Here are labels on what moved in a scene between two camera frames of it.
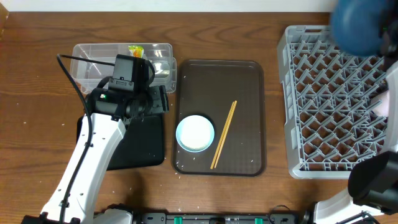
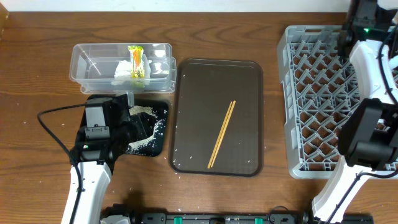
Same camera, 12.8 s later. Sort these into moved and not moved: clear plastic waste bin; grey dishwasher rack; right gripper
Moved: right gripper
Not moved: grey dishwasher rack; clear plastic waste bin
